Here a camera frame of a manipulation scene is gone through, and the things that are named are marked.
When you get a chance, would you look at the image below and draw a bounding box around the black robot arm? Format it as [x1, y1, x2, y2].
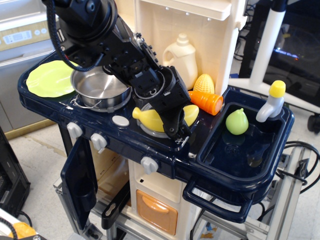
[44, 0, 191, 141]

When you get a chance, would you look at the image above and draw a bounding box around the navy towel bar handle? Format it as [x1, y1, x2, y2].
[182, 174, 254, 224]

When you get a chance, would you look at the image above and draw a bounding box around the black computer case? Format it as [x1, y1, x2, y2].
[0, 131, 31, 217]

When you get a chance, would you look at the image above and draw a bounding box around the grey stove knob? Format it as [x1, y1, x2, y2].
[67, 122, 83, 139]
[90, 133, 108, 154]
[140, 156, 159, 175]

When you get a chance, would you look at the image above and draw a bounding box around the cream toy detergent jug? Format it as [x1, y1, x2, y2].
[162, 33, 198, 90]

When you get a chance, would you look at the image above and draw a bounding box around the grey right stove knob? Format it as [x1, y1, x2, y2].
[140, 156, 159, 175]

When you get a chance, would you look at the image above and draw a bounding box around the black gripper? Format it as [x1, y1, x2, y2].
[150, 66, 192, 144]

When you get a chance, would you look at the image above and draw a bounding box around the yellow object bottom left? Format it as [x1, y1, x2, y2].
[13, 222, 37, 240]

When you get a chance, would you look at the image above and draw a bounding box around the grey middle stove knob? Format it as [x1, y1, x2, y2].
[90, 133, 108, 154]

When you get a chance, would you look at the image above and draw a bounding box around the grey oval button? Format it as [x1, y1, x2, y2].
[111, 115, 130, 127]

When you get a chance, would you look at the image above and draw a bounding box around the stainless steel pot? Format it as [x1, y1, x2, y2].
[70, 67, 132, 113]

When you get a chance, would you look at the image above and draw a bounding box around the navy toy kitchen counter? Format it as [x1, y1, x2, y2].
[16, 49, 295, 201]

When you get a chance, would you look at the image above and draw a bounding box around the navy open oven door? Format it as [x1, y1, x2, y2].
[60, 137, 98, 230]

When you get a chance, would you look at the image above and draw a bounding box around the grey right stove burner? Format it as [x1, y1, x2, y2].
[132, 103, 169, 139]

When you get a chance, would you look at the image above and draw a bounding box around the cream toy kitchen cabinet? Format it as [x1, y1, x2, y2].
[115, 0, 247, 95]

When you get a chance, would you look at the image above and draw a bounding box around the black caster wheel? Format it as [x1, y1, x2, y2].
[307, 114, 320, 134]

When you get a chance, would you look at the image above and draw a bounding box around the light green toy plate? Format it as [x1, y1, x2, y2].
[26, 60, 75, 98]

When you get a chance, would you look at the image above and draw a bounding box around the yellow toy corn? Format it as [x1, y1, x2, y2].
[193, 73, 215, 94]

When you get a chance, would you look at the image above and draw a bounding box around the grey left stove knob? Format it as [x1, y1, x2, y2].
[67, 122, 83, 139]

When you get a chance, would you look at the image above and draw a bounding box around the black power cable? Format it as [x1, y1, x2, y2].
[274, 140, 320, 193]

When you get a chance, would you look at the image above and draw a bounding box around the grey yellow toy faucet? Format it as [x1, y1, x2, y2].
[256, 80, 286, 123]

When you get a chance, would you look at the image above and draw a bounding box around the grey appliance with display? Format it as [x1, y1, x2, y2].
[0, 6, 53, 132]

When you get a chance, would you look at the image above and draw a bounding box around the green toy pear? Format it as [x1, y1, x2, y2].
[225, 108, 249, 136]

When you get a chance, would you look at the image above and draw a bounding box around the yellow toy banana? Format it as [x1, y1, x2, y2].
[132, 104, 200, 133]

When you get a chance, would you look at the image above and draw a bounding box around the orange toy carrot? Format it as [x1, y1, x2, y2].
[188, 91, 224, 116]

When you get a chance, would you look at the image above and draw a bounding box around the orange toy drawer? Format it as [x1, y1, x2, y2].
[136, 190, 178, 236]

